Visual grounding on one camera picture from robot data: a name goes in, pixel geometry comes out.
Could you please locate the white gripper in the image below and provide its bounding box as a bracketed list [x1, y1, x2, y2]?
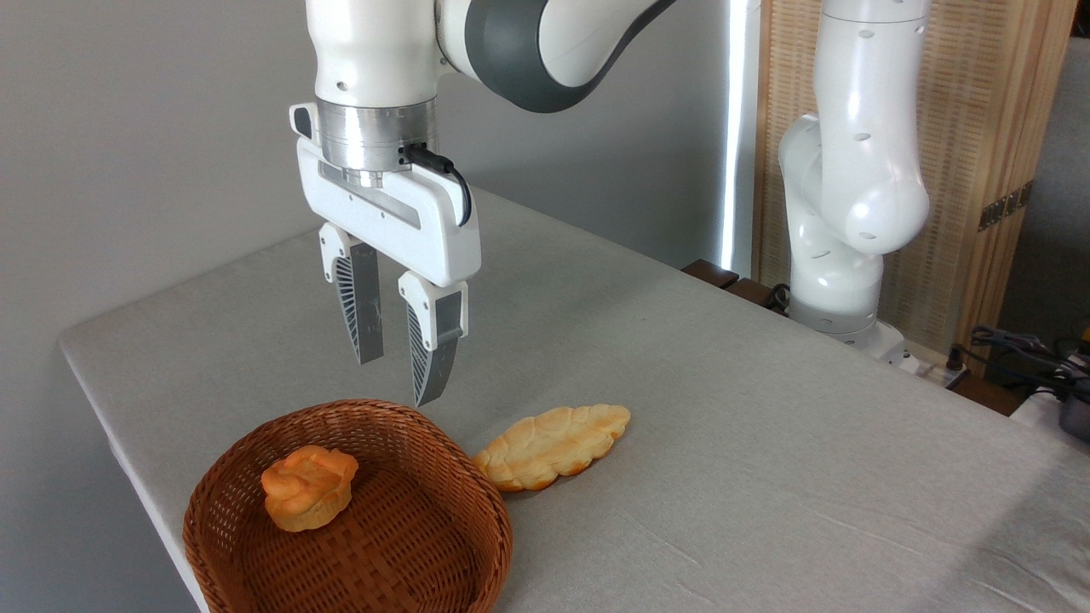
[290, 103, 482, 407]

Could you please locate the long braided bread loaf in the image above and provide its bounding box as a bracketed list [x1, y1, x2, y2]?
[472, 404, 633, 493]

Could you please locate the small round orange bread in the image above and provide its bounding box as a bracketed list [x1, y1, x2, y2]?
[261, 445, 360, 533]

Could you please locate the brown woven wicker basket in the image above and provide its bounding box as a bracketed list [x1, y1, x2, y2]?
[182, 399, 514, 613]

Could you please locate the dark brown wooden block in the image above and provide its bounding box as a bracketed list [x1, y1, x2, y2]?
[681, 259, 789, 316]

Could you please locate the grey tablecloth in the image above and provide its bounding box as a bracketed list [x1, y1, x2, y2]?
[58, 187, 1090, 613]

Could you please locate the white power strip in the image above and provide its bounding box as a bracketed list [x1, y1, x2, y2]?
[903, 349, 972, 389]

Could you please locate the metal screen hinge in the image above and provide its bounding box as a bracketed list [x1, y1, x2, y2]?
[978, 180, 1033, 232]

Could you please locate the wooden slatted folding screen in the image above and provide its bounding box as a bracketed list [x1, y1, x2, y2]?
[753, 0, 1078, 375]

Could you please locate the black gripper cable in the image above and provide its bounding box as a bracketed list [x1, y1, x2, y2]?
[400, 143, 473, 227]

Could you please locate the black cable bundle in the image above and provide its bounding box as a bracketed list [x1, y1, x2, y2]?
[947, 325, 1090, 401]

